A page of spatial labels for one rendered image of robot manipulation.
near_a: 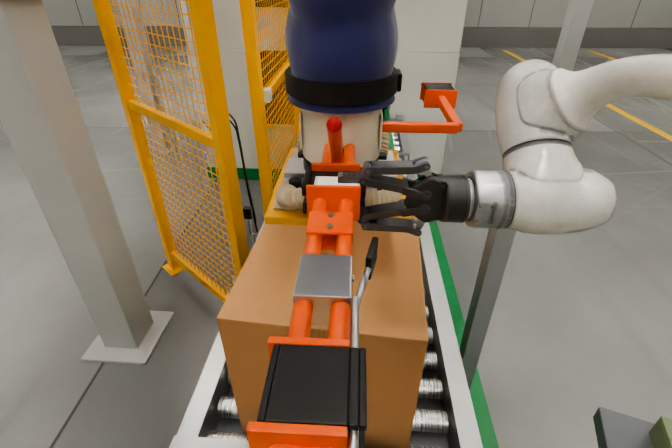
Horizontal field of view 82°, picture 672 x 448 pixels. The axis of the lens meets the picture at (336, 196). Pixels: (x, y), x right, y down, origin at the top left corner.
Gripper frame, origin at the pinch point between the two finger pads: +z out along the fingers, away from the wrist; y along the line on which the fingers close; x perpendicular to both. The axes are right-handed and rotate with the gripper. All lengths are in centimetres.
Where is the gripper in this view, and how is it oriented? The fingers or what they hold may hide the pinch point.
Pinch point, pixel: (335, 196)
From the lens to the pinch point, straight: 61.2
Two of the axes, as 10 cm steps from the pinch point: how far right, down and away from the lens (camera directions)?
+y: 0.1, 8.6, 5.1
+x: 0.5, -5.1, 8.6
